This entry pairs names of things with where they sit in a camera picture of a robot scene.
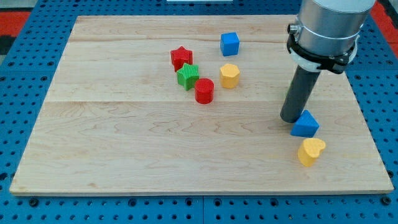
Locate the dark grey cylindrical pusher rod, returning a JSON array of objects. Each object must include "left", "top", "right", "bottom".
[{"left": 280, "top": 66, "right": 320, "bottom": 123}]

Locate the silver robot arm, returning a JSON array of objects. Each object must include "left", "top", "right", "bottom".
[{"left": 280, "top": 0, "right": 375, "bottom": 123}]

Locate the blue triangle block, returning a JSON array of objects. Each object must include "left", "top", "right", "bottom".
[{"left": 290, "top": 110, "right": 320, "bottom": 138}]

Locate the yellow heart block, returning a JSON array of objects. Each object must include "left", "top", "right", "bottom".
[{"left": 297, "top": 138, "right": 326, "bottom": 167}]

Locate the yellow hexagon block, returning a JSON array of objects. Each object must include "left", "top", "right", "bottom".
[{"left": 220, "top": 63, "right": 240, "bottom": 89}]

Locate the blue cube block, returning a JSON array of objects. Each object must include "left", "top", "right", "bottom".
[{"left": 220, "top": 32, "right": 240, "bottom": 57}]

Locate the red cylinder block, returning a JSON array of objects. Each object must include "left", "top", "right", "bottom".
[{"left": 195, "top": 78, "right": 215, "bottom": 104}]

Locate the green star block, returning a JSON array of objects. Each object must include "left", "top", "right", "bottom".
[{"left": 177, "top": 63, "right": 200, "bottom": 91}]

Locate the red star block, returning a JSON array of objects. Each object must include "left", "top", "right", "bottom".
[{"left": 170, "top": 46, "right": 193, "bottom": 71}]

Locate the wooden board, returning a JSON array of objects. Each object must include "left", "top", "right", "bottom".
[{"left": 9, "top": 15, "right": 394, "bottom": 197}]

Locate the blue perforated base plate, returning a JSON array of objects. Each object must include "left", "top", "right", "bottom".
[{"left": 1, "top": 0, "right": 397, "bottom": 223}]

